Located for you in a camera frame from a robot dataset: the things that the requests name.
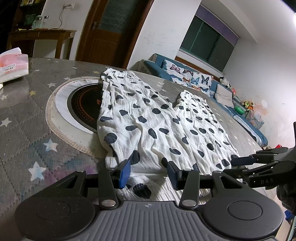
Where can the dark green window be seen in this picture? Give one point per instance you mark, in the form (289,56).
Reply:
(208,44)

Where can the glass jar on table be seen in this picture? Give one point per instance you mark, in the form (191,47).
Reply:
(40,22)

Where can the round black induction cooktop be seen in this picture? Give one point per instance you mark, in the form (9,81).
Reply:
(78,101)

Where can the wooden side table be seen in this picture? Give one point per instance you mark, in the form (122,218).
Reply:
(60,35)

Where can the white wall socket with cable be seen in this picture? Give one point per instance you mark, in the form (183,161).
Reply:
(64,7)

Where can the black gloved right hand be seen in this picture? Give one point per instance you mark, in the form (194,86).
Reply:
(287,195)

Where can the white blue-spotted pants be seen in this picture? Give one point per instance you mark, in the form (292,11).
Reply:
(138,124)

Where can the black white plush toy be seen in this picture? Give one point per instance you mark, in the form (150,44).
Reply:
(224,82)

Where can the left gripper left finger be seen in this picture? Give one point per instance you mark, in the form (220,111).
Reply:
(109,181)

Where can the green toy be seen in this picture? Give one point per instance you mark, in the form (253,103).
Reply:
(239,110)

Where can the beige cushion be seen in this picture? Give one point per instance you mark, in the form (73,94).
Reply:
(223,96)

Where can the dark wooden door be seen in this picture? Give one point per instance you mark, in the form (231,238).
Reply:
(111,31)

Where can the pink tissue pack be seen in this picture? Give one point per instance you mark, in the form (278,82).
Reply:
(14,64)

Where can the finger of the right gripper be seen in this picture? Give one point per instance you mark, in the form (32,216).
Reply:
(238,172)
(243,161)

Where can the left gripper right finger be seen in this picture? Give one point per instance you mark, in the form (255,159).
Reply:
(188,181)

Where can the butterfly print pillow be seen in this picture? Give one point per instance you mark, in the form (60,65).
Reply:
(188,78)

